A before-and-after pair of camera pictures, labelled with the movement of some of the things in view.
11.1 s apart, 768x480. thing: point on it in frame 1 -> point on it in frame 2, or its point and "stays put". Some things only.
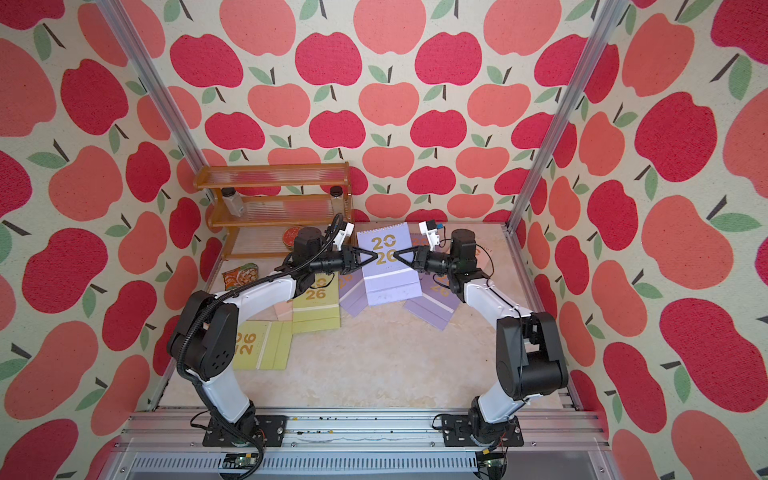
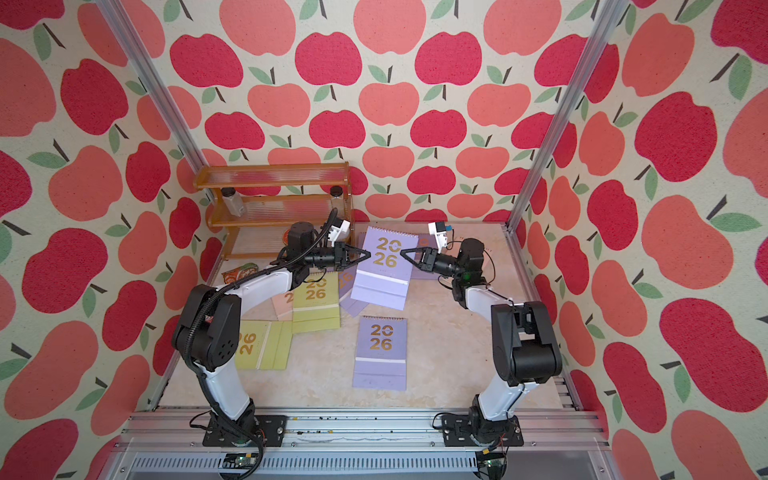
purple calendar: (386, 278) -> (381, 353)
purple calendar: (437, 305) -> (351, 305)
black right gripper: (414, 265) stays put
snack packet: (243, 274) stays put
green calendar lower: (263, 345) stays put
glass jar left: (233, 200) stays put
